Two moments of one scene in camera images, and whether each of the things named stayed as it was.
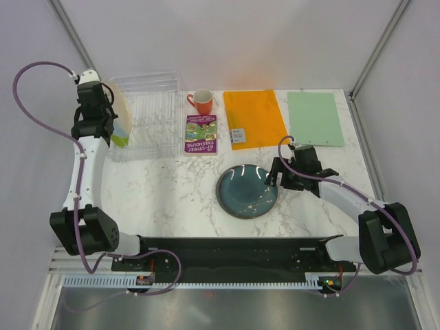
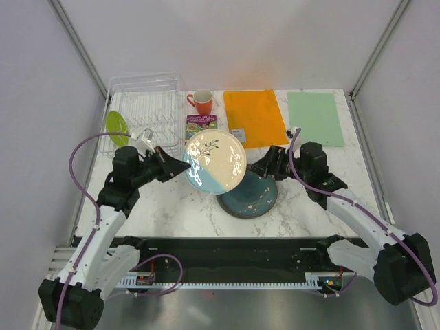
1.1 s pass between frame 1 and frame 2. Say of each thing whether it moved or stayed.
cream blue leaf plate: moved
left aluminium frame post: stayed
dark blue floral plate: stayed
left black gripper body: moved
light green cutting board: stayed
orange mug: stayed
